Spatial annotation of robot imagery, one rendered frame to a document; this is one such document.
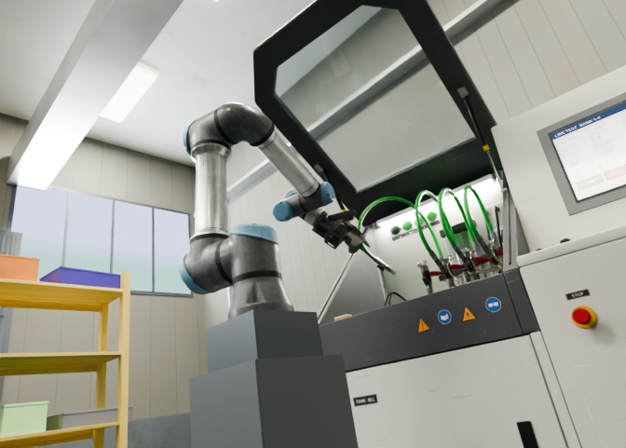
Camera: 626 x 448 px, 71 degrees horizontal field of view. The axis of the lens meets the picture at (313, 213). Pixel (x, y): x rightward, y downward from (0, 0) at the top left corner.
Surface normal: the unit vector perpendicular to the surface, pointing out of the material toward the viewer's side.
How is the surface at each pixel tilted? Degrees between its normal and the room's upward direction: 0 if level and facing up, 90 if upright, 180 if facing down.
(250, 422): 90
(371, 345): 90
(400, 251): 90
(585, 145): 76
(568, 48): 90
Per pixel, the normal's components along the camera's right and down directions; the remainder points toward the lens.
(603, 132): -0.64, -0.44
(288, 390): 0.68, -0.39
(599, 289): -0.62, -0.23
